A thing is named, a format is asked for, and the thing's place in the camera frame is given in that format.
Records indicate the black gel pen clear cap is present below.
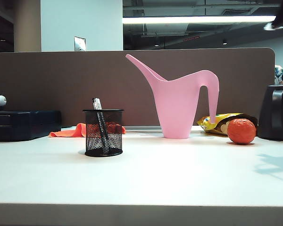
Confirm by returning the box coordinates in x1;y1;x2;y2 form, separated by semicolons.
92;97;108;155

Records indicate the black mesh pen basket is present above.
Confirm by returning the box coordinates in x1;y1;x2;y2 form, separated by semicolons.
82;108;125;157

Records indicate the person in patterned shirt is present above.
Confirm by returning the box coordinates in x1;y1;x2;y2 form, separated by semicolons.
275;65;283;85

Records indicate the long ceiling light strip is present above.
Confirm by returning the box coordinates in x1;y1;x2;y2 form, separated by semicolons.
122;15;277;24

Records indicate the black kettle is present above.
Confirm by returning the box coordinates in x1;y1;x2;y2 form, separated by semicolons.
257;70;283;142

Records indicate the orange ball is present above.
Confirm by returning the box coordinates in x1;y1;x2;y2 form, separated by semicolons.
227;118;257;145

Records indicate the yellow snack bag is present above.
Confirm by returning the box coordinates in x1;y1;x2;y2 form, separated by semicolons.
197;113;259;137

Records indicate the pink plastic watering can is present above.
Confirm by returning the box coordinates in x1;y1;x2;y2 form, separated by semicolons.
125;54;220;139

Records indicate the brown desk partition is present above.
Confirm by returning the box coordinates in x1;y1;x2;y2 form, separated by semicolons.
0;48;276;128

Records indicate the orange cloth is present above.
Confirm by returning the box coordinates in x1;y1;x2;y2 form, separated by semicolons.
49;122;127;138

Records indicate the dark storage box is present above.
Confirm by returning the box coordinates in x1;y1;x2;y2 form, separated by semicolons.
0;110;62;142

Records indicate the silver wall plate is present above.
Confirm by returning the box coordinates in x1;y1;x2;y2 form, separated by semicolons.
73;36;87;52

